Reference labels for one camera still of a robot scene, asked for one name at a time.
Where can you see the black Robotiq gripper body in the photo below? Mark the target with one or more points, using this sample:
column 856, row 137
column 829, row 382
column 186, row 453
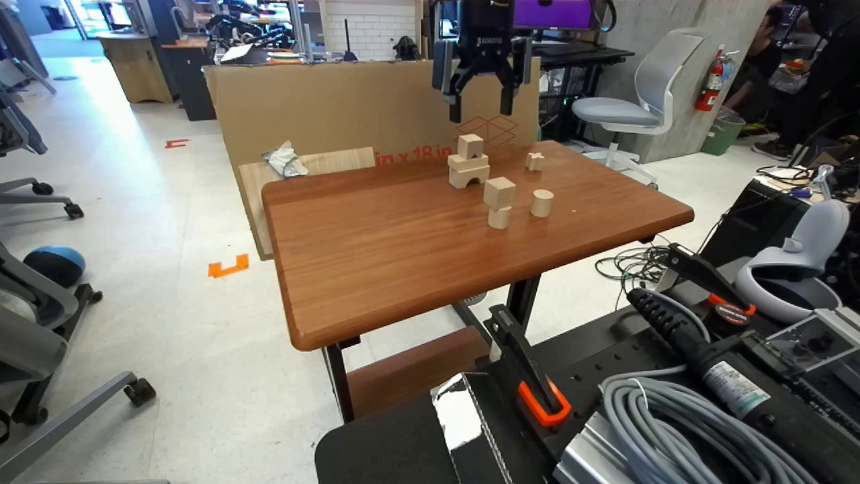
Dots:
column 487, row 29

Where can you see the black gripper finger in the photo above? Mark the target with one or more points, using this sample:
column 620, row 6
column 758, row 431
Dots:
column 456, row 102
column 508, row 97

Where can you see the small wooden cube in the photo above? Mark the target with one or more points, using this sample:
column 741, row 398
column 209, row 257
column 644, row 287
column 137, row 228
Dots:
column 469, row 145

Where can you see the wooden cross-shaped block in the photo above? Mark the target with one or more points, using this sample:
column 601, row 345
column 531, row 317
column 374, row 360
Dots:
column 535, row 161

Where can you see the wooden arch block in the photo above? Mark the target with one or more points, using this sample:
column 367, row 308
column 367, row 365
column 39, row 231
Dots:
column 458, row 176

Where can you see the large wooden cube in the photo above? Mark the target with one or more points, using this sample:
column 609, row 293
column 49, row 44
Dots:
column 501, row 192

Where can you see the wooden cylinder block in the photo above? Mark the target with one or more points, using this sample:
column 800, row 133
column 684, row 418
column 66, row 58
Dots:
column 540, row 205
column 499, row 218

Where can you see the purple lit monitor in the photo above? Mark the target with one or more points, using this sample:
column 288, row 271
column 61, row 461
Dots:
column 551, row 12

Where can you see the black office desk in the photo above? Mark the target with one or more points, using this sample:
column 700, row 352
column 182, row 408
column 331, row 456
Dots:
column 581, row 55

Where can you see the large cardboard box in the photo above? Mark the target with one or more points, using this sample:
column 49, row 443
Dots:
column 340, row 109

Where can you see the white office chair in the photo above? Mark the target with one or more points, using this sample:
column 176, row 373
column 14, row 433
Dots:
column 661, row 76

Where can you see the white crumpled bag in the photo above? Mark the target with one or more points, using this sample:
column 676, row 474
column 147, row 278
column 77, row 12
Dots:
column 285, row 160

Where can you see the red fire extinguisher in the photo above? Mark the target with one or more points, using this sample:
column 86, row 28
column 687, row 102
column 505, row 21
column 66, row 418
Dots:
column 712, row 82

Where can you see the green bin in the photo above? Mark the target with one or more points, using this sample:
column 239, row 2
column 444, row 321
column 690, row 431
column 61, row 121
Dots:
column 723, row 133

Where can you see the black cabinet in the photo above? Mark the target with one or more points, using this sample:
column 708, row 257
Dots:
column 188, row 82

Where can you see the wooden lower table shelf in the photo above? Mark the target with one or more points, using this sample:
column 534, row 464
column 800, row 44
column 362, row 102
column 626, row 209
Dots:
column 413, row 372

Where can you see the light wooden cabinet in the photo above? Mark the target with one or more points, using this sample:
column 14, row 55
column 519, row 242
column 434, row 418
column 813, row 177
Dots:
column 136, row 71

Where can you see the white VR controller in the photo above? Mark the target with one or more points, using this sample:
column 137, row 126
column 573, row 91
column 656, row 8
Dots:
column 794, row 263

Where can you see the clear plastic box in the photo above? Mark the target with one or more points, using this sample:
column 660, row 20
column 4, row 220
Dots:
column 809, row 340

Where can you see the blue round stool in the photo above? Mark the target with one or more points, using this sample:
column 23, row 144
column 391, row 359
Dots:
column 54, row 263

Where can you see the dark grey office chair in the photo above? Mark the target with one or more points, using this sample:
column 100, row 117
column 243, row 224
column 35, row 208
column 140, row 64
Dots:
column 18, row 125

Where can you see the black table leg frame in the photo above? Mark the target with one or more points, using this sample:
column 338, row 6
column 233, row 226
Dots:
column 340, row 384

